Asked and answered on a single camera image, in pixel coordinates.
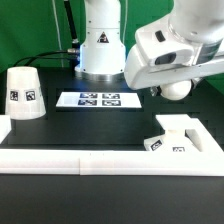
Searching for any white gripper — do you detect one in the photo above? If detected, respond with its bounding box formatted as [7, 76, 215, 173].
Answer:
[124, 13, 224, 97]

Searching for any white lamp bulb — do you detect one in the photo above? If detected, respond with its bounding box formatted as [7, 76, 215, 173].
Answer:
[160, 80, 191, 101]

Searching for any white lamp base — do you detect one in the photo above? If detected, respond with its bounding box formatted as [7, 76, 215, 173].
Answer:
[144, 114, 199, 152]

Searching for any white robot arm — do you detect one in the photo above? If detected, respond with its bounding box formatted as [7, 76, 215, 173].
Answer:
[75, 0, 224, 100]

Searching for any white lamp shade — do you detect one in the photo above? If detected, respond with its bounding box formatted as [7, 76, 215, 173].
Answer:
[5, 66, 46, 120]

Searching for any white U-shaped fence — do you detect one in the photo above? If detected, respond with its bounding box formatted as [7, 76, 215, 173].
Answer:
[0, 117, 224, 176]

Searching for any white tag plate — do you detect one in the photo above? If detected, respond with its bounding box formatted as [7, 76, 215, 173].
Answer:
[56, 92, 141, 108]

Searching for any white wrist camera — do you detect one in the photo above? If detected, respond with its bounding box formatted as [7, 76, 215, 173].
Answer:
[135, 27, 194, 66]

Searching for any black cable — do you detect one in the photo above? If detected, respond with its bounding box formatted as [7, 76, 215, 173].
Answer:
[13, 48, 81, 68]

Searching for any grey hanging cable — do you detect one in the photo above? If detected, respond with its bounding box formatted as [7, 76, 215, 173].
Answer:
[51, 0, 65, 69]

